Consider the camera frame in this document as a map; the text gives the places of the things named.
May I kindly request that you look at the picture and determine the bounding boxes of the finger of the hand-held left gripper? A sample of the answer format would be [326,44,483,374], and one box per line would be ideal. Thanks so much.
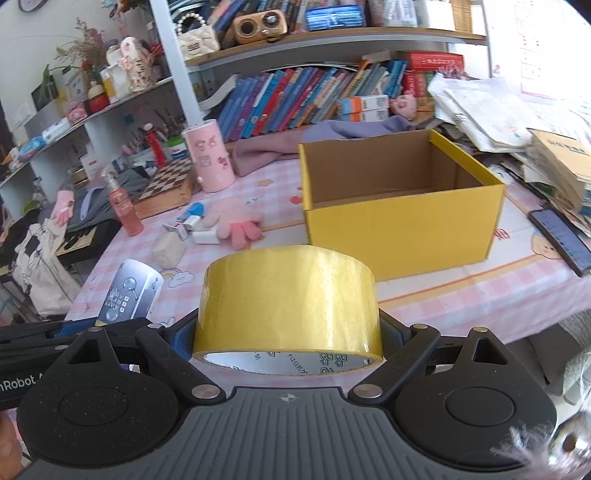
[0,345,72,366]
[0,320,153,347]

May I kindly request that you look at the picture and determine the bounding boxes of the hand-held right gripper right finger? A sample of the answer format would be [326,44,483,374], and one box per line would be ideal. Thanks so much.
[348,310,515,403]

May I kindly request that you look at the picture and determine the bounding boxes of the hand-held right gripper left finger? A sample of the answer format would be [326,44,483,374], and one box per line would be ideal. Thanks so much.
[58,310,227,403]

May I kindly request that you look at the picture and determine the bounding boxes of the silver printed packet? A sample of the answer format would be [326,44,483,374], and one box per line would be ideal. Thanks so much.
[95,258,165,328]

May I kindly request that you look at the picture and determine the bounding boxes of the cream eraser block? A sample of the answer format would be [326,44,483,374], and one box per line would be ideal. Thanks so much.
[151,231,186,271]

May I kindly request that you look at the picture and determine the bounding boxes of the yellow cardboard box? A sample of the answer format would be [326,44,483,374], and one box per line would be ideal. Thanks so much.
[298,128,507,282]

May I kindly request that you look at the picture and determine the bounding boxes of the yellow tape roll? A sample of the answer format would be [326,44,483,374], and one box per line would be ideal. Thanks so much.
[192,246,385,376]

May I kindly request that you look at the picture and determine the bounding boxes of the fluffy pink glove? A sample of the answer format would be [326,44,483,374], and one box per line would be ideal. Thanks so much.
[209,196,267,251]

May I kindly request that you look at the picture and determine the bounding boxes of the blue bottle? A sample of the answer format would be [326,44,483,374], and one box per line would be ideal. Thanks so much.
[178,202,206,227]

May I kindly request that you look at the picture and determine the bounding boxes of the white printed tote bag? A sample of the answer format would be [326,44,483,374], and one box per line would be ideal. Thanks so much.
[11,222,84,319]

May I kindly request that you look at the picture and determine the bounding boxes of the small white red-label box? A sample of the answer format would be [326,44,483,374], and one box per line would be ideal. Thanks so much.
[161,222,191,241]

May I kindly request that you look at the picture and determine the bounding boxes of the pink knitted glove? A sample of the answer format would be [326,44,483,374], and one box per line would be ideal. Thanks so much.
[50,189,77,224]

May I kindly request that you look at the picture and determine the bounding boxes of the pink spray bottle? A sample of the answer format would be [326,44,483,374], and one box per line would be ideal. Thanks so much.
[102,167,145,237]

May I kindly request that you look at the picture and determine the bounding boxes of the wooden chessboard box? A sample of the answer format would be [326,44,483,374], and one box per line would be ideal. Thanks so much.
[134,157,197,220]

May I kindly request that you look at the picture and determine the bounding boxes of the grey furry tuft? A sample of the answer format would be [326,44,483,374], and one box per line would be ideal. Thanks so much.
[489,411,591,480]

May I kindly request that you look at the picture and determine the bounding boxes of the pink sticker cylinder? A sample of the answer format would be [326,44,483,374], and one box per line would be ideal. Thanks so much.
[181,117,236,193]

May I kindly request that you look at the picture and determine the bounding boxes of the blue tissue pack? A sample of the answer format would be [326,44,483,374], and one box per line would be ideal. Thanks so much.
[18,138,47,160]

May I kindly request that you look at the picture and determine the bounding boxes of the grey fuzzy cloth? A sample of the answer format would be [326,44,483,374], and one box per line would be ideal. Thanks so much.
[556,309,591,407]

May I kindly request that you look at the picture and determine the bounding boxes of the white jar green lid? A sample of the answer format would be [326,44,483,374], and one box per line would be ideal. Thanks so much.
[165,136,190,160]

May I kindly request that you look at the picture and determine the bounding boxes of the black smartphone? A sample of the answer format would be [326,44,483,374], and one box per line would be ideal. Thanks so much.
[527,209,591,278]

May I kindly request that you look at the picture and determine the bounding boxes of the red tassel ornament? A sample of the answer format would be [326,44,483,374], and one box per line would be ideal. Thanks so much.
[141,124,168,168]

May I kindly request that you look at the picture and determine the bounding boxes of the white tissue pack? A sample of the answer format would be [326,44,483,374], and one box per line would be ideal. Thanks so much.
[41,117,72,141]

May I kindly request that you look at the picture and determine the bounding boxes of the bunch of pens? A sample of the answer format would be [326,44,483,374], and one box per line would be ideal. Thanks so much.
[122,108,185,153]

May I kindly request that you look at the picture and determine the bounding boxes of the purple and pink cloth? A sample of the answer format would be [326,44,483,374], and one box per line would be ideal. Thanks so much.
[225,115,416,177]

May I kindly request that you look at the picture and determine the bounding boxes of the orange and blue carton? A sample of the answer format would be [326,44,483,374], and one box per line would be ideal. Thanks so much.
[339,108,389,123]
[336,95,389,113]

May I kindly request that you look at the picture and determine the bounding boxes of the pink pig plush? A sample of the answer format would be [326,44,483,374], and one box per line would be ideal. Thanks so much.
[389,90,419,121]

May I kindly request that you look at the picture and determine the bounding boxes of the red and white jar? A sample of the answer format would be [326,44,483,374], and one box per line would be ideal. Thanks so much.
[87,80,110,114]

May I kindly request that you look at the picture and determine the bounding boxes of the stack of yellowed booklets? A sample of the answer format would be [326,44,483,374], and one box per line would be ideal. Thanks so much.
[522,129,591,232]

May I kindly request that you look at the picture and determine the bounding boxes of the standing red books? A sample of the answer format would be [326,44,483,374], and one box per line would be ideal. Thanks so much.
[402,69,437,97]

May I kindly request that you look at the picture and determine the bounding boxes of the row of colourful books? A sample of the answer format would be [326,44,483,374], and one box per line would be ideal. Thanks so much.
[217,60,409,141]

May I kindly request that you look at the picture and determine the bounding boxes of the cream rabbit print bag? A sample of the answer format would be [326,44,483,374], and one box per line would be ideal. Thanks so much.
[106,37,160,93]

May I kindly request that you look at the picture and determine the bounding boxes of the white and wood shelf unit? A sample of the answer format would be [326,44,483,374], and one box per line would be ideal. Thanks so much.
[0,0,492,195]

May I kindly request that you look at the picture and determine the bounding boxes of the thick red dictionary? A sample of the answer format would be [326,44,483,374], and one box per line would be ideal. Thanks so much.
[399,51,465,72]

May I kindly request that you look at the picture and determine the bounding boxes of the dried flower bunch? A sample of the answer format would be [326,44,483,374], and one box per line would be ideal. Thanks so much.
[54,18,109,70]

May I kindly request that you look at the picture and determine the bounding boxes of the white quilted pearl handbag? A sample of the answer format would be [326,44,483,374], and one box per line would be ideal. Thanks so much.
[175,11,220,61]

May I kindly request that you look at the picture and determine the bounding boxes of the translucent storage box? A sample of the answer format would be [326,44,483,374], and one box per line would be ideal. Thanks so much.
[369,0,419,27]

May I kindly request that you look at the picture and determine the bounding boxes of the tablet with lit screen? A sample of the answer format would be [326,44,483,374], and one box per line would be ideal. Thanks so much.
[305,4,367,32]

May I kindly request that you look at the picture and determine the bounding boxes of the white storage box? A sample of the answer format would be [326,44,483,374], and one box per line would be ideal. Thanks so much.
[413,0,455,31]

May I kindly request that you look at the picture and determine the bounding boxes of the wooden retro radio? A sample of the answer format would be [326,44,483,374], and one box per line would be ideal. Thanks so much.
[232,10,289,44]

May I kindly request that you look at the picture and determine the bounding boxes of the wall poster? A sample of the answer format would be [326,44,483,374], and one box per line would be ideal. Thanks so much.
[508,0,591,104]

